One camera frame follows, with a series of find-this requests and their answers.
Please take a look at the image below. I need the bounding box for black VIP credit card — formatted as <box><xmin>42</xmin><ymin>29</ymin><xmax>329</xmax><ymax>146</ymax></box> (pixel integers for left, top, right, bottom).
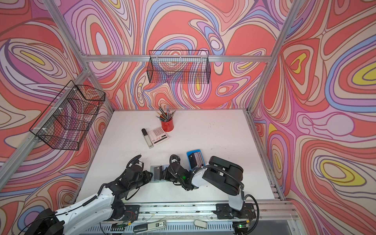
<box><xmin>154</xmin><ymin>166</ymin><xmax>162</xmax><ymax>181</ymax></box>

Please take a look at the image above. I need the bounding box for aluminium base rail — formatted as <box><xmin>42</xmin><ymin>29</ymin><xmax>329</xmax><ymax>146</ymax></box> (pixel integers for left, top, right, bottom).
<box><xmin>106</xmin><ymin>200</ymin><xmax>299</xmax><ymax>223</ymax></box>

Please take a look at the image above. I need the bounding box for black wire basket back wall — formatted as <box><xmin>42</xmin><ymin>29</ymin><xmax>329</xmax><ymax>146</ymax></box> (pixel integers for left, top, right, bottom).
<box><xmin>146</xmin><ymin>50</ymin><xmax>211</xmax><ymax>84</ymax></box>

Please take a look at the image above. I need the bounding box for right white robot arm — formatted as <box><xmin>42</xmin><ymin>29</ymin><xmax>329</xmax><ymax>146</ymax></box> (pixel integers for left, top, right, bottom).
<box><xmin>160</xmin><ymin>152</ymin><xmax>245</xmax><ymax>211</ymax></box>

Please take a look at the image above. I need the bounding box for pink calculator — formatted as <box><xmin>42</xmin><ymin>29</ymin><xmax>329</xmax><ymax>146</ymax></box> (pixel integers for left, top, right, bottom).
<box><xmin>147</xmin><ymin>127</ymin><xmax>169</xmax><ymax>145</ymax></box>

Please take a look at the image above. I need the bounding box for stack of credit cards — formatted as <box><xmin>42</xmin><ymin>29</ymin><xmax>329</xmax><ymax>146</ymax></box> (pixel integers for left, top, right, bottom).
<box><xmin>188</xmin><ymin>151</ymin><xmax>205</xmax><ymax>169</ymax></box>

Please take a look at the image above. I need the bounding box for black wire basket wall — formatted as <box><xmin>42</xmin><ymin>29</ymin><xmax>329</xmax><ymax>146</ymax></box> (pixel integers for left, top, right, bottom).
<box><xmin>146</xmin><ymin>50</ymin><xmax>211</xmax><ymax>84</ymax></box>
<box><xmin>29</xmin><ymin>80</ymin><xmax>106</xmax><ymax>150</ymax></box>

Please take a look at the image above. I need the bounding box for black wire basket left wall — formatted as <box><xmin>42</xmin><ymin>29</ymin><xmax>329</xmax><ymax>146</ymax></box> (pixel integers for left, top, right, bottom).
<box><xmin>29</xmin><ymin>80</ymin><xmax>106</xmax><ymax>150</ymax></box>

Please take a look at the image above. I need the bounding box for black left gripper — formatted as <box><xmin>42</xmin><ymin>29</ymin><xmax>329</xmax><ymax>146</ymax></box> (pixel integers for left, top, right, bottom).
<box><xmin>129</xmin><ymin>170</ymin><xmax>156</xmax><ymax>192</ymax></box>

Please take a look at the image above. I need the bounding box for red metal pen cup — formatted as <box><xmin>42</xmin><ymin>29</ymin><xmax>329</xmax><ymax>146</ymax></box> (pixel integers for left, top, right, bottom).
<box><xmin>161</xmin><ymin>118</ymin><xmax>174</xmax><ymax>132</ymax></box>

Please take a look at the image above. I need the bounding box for green card holder wallet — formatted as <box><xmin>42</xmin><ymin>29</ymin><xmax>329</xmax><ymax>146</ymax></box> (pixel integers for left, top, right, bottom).
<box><xmin>150</xmin><ymin>164</ymin><xmax>169</xmax><ymax>183</ymax></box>

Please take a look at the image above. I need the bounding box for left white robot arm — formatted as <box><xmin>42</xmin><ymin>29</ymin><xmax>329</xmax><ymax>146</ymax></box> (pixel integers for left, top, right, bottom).
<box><xmin>25</xmin><ymin>164</ymin><xmax>153</xmax><ymax>235</ymax></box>

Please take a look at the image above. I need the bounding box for grey stapler black tip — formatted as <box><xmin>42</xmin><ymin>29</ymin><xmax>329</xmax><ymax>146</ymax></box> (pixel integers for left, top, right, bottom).
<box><xmin>142</xmin><ymin>128</ymin><xmax>154</xmax><ymax>148</ymax></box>

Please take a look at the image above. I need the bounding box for pens and pencils bunch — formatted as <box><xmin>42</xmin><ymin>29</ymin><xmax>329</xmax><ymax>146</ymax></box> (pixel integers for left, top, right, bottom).
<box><xmin>157</xmin><ymin>106</ymin><xmax>176</xmax><ymax>122</ymax></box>

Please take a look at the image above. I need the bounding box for grey remote device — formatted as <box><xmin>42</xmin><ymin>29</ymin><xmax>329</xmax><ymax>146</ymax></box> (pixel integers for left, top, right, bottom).
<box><xmin>133</xmin><ymin>220</ymin><xmax>166</xmax><ymax>234</ymax></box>

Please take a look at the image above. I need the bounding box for blue plastic card tray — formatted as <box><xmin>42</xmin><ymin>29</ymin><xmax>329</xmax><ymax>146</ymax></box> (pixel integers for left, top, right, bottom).
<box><xmin>187</xmin><ymin>149</ymin><xmax>205</xmax><ymax>170</ymax></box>

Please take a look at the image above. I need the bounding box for small grey oval object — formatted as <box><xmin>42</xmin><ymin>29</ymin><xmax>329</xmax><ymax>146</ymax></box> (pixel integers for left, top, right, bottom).
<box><xmin>193</xmin><ymin>220</ymin><xmax>208</xmax><ymax>229</ymax></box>

